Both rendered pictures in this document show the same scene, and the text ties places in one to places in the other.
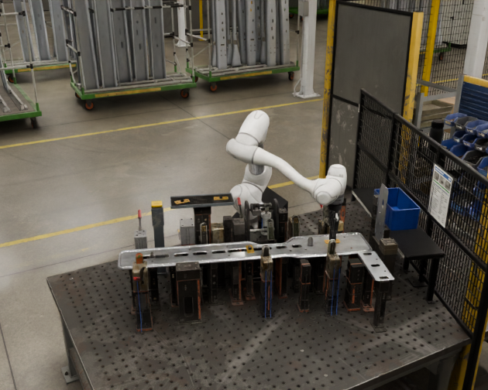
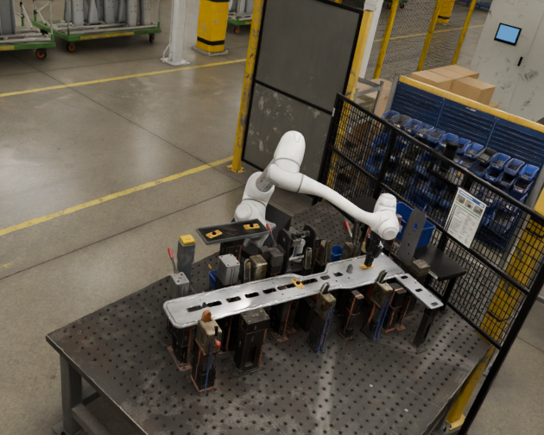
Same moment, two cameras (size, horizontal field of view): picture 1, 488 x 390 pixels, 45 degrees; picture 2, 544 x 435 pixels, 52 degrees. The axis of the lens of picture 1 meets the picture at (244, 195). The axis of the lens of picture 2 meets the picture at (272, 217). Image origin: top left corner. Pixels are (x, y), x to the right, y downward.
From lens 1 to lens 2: 1.44 m
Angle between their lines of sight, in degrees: 24
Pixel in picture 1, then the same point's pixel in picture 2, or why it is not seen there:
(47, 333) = (12, 385)
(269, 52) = (129, 10)
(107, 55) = not seen: outside the picture
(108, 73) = not seen: outside the picture
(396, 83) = (336, 78)
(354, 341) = (408, 366)
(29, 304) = not seen: outside the picture
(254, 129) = (297, 154)
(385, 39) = (326, 33)
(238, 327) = (300, 368)
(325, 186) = (391, 222)
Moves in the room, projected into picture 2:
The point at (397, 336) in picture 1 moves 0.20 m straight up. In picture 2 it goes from (439, 355) to (451, 327)
